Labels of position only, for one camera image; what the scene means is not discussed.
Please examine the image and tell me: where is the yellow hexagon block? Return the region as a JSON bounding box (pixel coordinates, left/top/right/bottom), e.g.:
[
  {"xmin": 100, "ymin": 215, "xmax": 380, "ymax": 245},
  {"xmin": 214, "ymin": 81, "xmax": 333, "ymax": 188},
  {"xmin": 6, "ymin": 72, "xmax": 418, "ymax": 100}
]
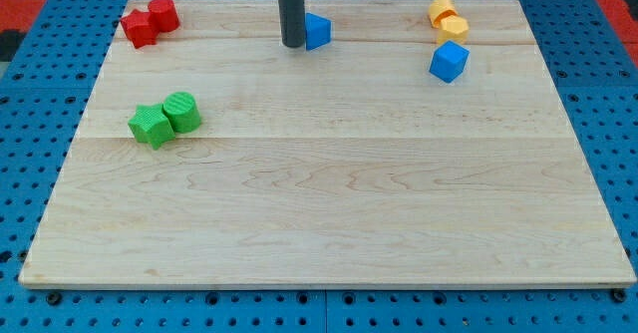
[{"xmin": 437, "ymin": 15, "xmax": 470, "ymax": 45}]

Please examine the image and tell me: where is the light wooden board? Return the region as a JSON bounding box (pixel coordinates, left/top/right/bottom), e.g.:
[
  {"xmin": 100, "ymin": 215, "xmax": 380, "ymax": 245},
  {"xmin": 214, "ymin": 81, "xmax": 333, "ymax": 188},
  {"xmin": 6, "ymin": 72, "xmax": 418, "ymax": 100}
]
[{"xmin": 19, "ymin": 0, "xmax": 636, "ymax": 290}]

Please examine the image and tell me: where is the green star block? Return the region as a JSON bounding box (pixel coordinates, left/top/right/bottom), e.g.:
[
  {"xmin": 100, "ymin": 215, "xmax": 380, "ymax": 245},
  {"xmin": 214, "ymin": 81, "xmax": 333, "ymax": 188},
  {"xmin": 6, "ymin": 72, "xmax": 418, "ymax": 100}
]
[{"xmin": 128, "ymin": 104, "xmax": 175, "ymax": 150}]

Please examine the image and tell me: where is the yellow crescent block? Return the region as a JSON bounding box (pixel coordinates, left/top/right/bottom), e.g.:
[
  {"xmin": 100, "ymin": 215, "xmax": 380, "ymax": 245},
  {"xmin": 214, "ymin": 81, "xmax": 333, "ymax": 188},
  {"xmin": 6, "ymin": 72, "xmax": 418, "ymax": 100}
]
[{"xmin": 428, "ymin": 0, "xmax": 458, "ymax": 28}]

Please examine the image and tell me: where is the blue triangle block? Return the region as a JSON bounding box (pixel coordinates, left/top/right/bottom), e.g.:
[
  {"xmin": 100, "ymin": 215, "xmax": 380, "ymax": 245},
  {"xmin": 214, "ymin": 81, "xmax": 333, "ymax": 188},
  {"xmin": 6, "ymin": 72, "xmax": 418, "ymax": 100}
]
[{"xmin": 305, "ymin": 13, "xmax": 332, "ymax": 51}]

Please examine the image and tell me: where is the green cylinder block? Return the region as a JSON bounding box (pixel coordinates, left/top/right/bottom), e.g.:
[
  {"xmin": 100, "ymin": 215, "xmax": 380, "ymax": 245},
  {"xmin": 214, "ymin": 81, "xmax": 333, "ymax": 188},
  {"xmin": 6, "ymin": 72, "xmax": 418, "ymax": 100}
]
[{"xmin": 162, "ymin": 92, "xmax": 201, "ymax": 134}]

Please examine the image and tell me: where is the red star block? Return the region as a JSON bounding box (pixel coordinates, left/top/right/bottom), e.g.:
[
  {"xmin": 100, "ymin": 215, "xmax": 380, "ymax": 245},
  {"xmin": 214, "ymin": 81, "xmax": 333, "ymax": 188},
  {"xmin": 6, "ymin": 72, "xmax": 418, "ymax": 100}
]
[{"xmin": 120, "ymin": 9, "xmax": 159, "ymax": 49}]

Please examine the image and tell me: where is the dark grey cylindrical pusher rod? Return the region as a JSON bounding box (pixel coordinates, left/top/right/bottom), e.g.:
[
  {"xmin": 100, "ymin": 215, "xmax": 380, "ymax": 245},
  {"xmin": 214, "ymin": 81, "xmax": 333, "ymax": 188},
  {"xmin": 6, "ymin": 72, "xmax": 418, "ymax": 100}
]
[{"xmin": 278, "ymin": 0, "xmax": 306, "ymax": 48}]

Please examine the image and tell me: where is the red cylinder block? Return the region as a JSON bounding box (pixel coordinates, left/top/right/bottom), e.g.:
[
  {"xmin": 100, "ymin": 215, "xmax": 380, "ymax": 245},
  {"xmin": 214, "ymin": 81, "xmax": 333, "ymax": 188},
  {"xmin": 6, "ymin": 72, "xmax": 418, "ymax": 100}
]
[{"xmin": 148, "ymin": 0, "xmax": 180, "ymax": 33}]

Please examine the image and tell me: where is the blue cube block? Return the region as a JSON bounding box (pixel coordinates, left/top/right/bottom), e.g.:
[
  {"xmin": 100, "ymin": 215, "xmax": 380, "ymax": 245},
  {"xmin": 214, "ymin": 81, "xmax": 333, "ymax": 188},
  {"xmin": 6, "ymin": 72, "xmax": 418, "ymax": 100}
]
[{"xmin": 429, "ymin": 41, "xmax": 470, "ymax": 84}]

